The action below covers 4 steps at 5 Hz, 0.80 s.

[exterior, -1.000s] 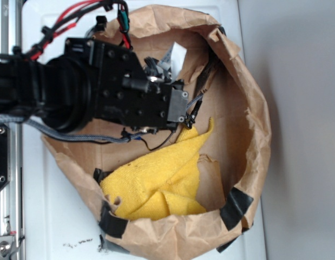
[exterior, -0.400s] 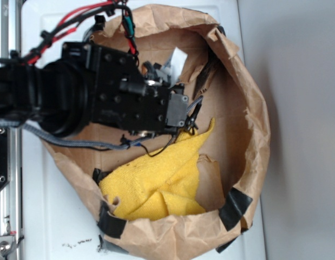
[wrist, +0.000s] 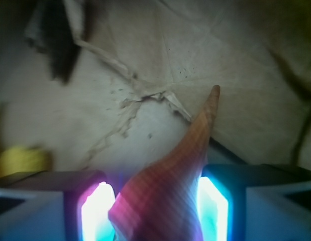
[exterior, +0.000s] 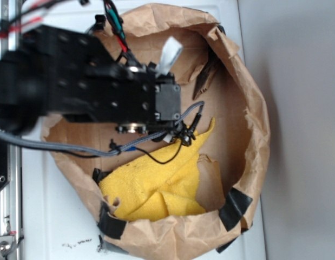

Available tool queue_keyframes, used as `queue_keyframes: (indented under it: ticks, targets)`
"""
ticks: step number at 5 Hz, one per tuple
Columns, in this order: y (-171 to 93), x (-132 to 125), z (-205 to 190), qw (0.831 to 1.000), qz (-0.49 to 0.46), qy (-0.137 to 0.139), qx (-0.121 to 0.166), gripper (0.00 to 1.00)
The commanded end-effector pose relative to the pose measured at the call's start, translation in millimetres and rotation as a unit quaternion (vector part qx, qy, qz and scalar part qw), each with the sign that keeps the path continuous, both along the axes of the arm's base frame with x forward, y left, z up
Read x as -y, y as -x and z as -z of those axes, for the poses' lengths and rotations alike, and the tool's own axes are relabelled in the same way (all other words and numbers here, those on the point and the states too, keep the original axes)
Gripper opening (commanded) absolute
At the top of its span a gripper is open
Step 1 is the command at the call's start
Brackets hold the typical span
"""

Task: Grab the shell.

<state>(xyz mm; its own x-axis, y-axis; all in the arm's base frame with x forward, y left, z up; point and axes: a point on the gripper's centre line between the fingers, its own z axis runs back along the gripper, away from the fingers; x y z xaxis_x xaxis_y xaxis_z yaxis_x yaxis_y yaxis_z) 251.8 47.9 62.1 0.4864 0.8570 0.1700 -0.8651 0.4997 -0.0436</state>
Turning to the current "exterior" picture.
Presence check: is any black cable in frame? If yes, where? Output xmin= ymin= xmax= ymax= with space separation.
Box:
xmin=72 ymin=135 xmax=184 ymax=165

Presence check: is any red green wire bundle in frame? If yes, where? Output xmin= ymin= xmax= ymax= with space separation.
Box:
xmin=103 ymin=0 xmax=132 ymax=55

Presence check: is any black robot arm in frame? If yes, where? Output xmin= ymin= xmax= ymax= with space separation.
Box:
xmin=0 ymin=25 xmax=181 ymax=134

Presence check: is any yellow microfibre cloth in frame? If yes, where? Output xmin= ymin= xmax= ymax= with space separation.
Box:
xmin=99 ymin=119 xmax=215 ymax=222

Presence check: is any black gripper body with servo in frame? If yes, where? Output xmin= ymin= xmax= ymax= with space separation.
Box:
xmin=86 ymin=62 xmax=181 ymax=133

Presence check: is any aluminium extrusion rail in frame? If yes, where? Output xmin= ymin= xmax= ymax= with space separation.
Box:
xmin=0 ymin=1 xmax=24 ymax=259

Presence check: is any brown paper bag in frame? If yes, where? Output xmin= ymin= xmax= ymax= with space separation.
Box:
xmin=52 ymin=3 xmax=271 ymax=259

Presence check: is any grey braided cable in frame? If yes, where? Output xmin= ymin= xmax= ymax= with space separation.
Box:
xmin=0 ymin=100 xmax=205 ymax=158

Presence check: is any black tape strip left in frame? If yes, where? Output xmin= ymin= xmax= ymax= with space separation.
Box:
xmin=97 ymin=202 xmax=127 ymax=239

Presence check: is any black tape strip right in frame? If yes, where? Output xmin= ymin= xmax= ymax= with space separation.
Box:
xmin=219 ymin=187 xmax=253 ymax=231

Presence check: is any black tape strip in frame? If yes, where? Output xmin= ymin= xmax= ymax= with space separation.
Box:
xmin=219 ymin=187 xmax=253 ymax=231
xmin=97 ymin=202 xmax=127 ymax=239

